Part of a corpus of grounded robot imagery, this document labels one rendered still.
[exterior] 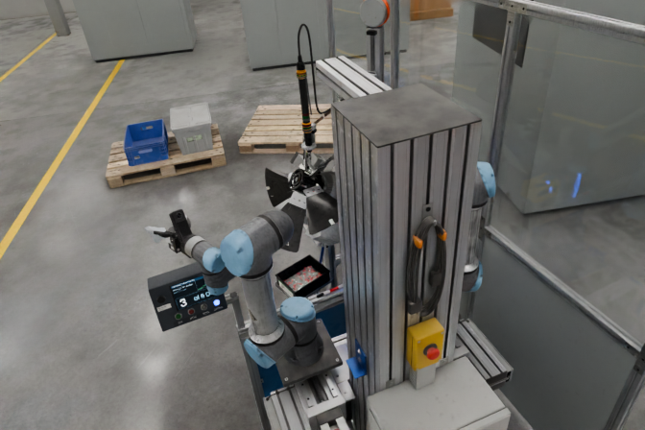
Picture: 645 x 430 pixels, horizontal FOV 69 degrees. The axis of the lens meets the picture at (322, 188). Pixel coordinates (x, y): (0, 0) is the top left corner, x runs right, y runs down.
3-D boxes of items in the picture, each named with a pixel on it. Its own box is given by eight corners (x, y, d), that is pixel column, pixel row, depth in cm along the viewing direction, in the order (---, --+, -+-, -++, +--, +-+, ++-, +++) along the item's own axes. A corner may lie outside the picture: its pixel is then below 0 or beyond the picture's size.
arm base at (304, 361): (329, 357, 169) (327, 339, 164) (290, 372, 165) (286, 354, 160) (315, 326, 181) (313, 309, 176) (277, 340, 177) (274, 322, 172)
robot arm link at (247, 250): (300, 349, 161) (280, 223, 131) (267, 380, 152) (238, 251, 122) (276, 332, 168) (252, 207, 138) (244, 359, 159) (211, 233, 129)
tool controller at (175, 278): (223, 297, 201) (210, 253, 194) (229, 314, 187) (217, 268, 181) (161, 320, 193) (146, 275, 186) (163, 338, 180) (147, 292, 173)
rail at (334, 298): (409, 270, 240) (410, 258, 236) (414, 274, 237) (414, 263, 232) (238, 336, 213) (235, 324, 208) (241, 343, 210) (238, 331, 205)
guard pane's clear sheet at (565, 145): (338, 107, 364) (329, -36, 309) (644, 348, 167) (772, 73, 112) (336, 107, 363) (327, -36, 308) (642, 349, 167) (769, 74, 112)
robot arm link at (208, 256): (212, 279, 157) (206, 260, 152) (193, 266, 163) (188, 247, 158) (230, 267, 161) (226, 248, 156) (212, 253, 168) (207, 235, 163)
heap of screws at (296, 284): (309, 266, 243) (309, 263, 242) (326, 280, 233) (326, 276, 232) (279, 284, 234) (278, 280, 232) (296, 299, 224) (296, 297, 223)
